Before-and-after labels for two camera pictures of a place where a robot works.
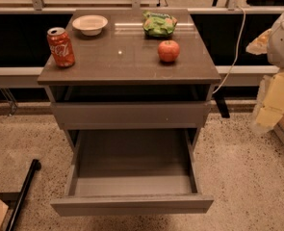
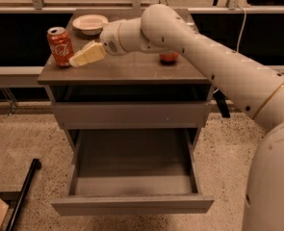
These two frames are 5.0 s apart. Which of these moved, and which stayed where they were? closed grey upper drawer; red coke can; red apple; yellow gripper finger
Moved: yellow gripper finger
Stayed: red apple; red coke can; closed grey upper drawer
